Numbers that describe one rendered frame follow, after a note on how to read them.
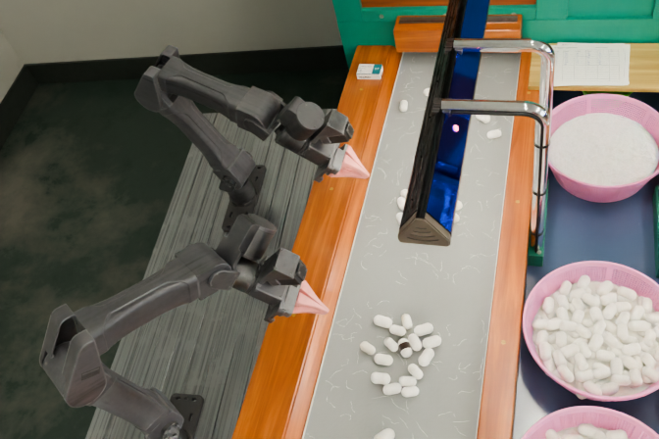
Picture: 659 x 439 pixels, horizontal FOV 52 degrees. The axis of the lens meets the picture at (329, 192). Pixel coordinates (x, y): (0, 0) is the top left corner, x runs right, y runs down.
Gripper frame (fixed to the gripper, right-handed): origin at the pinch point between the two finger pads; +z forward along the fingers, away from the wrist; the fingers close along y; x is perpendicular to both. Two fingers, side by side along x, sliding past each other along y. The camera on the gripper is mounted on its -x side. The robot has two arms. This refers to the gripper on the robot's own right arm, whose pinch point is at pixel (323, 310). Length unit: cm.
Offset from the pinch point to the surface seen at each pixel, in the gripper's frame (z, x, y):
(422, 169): -1.7, -30.1, 14.3
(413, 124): 12, 5, 56
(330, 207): 0.3, 12.0, 29.2
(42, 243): -58, 161, 56
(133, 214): -32, 140, 73
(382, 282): 12.7, 4.7, 13.3
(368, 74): 0, 11, 69
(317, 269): 0.9, 11.4, 13.3
